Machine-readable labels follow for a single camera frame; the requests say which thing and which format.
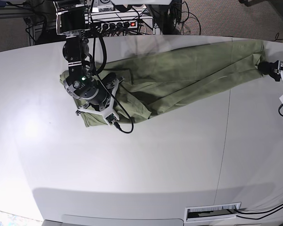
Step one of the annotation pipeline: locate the green T-shirt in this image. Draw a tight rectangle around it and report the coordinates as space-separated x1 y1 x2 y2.
59 40 267 128

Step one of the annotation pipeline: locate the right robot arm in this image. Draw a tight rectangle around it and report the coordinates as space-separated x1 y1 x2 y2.
53 0 118 111

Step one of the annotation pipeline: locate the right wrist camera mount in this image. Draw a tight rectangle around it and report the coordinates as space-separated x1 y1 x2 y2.
76 73 124 126

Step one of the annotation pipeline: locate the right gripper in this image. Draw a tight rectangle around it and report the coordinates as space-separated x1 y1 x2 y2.
81 72 123 111

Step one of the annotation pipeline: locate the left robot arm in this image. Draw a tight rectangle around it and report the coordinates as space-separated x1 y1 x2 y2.
258 60 283 82

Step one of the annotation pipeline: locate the table cable grommet slot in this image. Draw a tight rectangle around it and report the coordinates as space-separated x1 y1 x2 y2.
184 202 241 223

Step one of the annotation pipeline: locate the black power strip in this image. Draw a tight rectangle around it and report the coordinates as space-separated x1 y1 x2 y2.
94 20 140 37

